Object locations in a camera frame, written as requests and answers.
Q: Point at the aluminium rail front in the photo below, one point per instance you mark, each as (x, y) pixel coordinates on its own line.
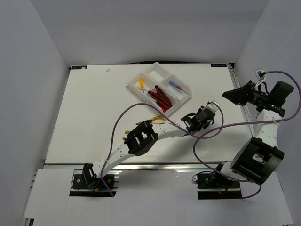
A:
(128, 166)

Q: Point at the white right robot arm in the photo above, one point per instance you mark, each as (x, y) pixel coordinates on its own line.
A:
(260, 156)

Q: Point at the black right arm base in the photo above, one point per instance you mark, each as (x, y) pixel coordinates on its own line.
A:
(212, 186)

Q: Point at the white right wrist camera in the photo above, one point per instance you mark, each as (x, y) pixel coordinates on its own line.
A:
(260, 74)

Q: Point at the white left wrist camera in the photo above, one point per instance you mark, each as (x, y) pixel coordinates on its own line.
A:
(212, 106)

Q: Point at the yellow pliers lower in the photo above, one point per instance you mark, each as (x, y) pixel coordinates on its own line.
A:
(127, 132)

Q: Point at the blue label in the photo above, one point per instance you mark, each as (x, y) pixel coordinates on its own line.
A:
(218, 65)
(79, 67)

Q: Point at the blue screwdriver horizontal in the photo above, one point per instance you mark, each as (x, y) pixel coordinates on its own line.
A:
(177, 87)

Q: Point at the blue label left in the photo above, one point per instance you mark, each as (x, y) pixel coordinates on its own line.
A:
(79, 67)

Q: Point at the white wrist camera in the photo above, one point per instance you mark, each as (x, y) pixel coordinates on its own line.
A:
(212, 106)
(260, 74)

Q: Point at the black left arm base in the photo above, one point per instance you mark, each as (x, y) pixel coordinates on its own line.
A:
(96, 187)

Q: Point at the white compartment organizer tray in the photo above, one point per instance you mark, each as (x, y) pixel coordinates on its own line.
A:
(154, 75)

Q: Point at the yellow screwdriver long shaft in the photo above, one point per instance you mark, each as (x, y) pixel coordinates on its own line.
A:
(141, 84)

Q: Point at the yellow pliers upper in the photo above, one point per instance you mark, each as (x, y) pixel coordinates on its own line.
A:
(158, 120)

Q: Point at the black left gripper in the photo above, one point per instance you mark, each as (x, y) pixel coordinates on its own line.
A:
(205, 126)

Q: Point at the yellow pliers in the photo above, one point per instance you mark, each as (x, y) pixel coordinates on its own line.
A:
(127, 132)
(158, 120)

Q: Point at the blue label right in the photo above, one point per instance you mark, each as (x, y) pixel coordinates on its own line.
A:
(218, 65)

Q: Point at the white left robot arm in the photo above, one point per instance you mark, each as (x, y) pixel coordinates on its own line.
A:
(142, 138)

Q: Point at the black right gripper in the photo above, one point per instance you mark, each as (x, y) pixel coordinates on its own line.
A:
(240, 94)

